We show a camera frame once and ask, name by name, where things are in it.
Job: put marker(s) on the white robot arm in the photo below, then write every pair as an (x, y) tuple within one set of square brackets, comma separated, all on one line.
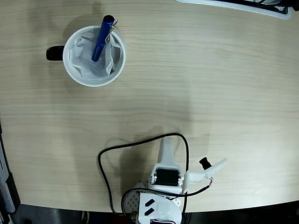
[(161, 207)]

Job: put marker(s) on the grey metal bracket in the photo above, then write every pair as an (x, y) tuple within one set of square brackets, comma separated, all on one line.
[(5, 182)]

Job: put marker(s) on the blue metal pen gold clip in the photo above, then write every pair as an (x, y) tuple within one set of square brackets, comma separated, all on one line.
[(101, 39)]

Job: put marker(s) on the small black gripper camera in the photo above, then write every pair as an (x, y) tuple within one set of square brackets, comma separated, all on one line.
[(204, 163)]

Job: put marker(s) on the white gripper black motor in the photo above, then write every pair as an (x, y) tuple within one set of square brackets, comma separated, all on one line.
[(166, 177)]

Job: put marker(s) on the crumpled white tissue paper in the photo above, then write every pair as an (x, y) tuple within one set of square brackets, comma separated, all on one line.
[(84, 53)]

